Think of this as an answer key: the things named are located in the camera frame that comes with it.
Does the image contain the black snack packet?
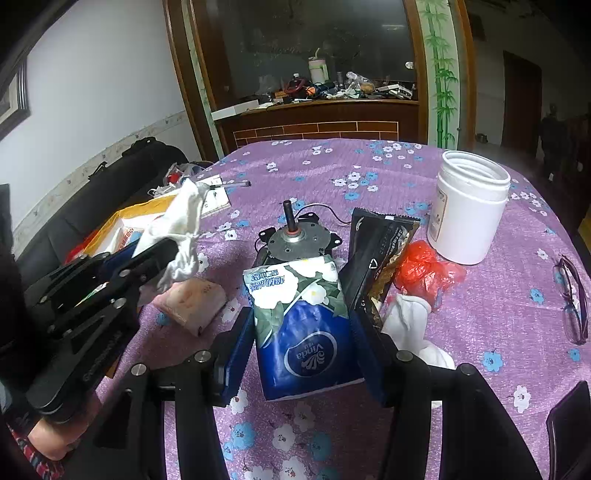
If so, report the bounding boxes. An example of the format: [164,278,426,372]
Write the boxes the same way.
[339,209,422,333]

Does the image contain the white sock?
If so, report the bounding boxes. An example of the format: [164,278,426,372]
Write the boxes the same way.
[381,293,455,370]

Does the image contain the black electric motor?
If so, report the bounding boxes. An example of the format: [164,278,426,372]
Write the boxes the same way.
[255,199,352,278]

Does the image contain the blue floral tissue pack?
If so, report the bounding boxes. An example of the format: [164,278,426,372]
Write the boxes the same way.
[242,255,365,401]

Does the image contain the person's left forearm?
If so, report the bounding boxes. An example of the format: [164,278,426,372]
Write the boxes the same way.
[7,420,65,480]

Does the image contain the white plastic jar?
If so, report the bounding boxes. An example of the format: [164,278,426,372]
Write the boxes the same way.
[427,150,511,266]

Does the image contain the person's left hand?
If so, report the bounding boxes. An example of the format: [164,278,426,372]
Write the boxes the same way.
[25,392,105,462]

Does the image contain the dark statue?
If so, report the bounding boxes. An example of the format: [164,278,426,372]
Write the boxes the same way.
[538,104,566,183]

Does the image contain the white flat box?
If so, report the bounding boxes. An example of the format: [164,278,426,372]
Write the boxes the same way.
[211,102,265,121]

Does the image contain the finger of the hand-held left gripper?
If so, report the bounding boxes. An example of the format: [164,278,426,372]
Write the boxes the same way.
[46,237,180,340]
[23,255,112,308]

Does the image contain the black smartphone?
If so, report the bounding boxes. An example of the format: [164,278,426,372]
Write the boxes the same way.
[546,381,591,480]

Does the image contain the white cloth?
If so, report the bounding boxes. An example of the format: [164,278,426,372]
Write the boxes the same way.
[131,179,211,292]

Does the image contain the wooden glass display cabinet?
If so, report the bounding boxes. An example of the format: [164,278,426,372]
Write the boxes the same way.
[161,0,476,155]

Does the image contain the purple frame eyeglasses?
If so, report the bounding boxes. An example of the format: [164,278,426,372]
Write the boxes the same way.
[553,257,589,346]

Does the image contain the white kettle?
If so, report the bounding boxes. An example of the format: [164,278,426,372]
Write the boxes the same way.
[308,48,329,84]

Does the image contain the white notepad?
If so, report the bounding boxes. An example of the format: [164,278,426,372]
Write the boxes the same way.
[198,174,232,217]

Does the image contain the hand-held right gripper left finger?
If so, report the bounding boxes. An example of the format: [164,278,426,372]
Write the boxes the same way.
[95,309,257,480]

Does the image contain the yellow cardboard box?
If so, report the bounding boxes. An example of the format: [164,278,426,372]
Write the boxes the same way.
[65,194,178,266]

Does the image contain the dark framed wall picture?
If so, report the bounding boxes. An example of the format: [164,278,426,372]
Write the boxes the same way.
[0,58,32,141]

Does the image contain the green bamboo painted panel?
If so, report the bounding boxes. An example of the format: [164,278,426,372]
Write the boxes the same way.
[416,0,462,149]

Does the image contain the clutter pile on cabinet counter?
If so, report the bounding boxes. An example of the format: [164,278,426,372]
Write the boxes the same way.
[259,69,419,103]

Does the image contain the red plastic bag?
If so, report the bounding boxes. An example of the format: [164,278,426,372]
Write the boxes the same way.
[393,240,467,301]

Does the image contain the pink tissue pack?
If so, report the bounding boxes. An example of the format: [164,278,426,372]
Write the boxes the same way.
[152,277,228,337]

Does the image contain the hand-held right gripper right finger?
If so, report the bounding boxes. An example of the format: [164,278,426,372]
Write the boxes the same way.
[348,307,543,480]

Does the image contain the dark wooden door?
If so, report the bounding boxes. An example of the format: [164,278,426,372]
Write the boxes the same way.
[502,51,542,146]

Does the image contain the purple floral tablecloth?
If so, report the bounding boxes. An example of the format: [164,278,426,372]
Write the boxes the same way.
[104,138,591,480]

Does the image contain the black sofa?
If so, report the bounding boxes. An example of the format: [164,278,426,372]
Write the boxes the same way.
[16,137,190,278]

